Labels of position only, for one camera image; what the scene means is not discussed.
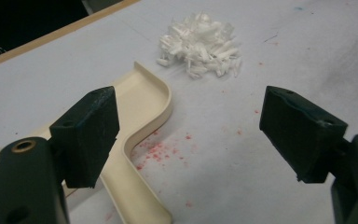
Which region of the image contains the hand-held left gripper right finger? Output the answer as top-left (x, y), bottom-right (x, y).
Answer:
top-left (258, 85), bottom-right (358, 224)

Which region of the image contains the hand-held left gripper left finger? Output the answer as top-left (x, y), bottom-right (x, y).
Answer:
top-left (0, 85), bottom-right (121, 224)

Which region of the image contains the cream plastic dustpan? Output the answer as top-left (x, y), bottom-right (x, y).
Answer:
top-left (0, 61), bottom-right (173, 224)

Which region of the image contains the pile of white plastic scraps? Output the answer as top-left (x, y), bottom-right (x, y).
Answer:
top-left (156, 11), bottom-right (242, 79)

